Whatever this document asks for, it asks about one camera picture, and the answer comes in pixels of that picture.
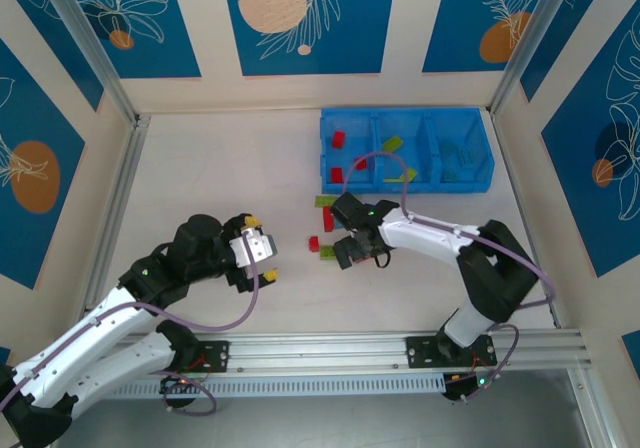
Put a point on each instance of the green lego brick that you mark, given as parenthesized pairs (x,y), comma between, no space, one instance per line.
(407,174)
(393,143)
(327,252)

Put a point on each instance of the small red lego brick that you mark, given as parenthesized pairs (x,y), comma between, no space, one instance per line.
(313,244)

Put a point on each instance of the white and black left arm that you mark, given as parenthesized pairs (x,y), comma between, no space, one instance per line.
(95,330)

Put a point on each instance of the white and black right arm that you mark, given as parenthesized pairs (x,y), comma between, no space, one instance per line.
(425,235)

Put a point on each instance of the long red lego brick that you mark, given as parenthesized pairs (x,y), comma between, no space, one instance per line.
(328,220)

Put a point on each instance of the flat green lego plate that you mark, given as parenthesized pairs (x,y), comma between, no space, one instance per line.
(323,201)

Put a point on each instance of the blue three-compartment plastic bin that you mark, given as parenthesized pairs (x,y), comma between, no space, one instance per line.
(350,186)

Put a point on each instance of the black controller board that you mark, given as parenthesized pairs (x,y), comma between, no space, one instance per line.
(175,385)
(462,388)

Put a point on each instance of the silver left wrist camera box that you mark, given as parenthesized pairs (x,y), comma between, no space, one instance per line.
(256,248)

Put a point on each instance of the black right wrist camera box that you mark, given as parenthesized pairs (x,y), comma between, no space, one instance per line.
(350,209)

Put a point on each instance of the aluminium floor rail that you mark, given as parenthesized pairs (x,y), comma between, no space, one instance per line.
(117,213)
(525,218)

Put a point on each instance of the wide aluminium base rail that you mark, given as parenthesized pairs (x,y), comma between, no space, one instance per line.
(320,350)

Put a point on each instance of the aluminium frame post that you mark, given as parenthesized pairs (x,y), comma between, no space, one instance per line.
(85,43)
(530,43)

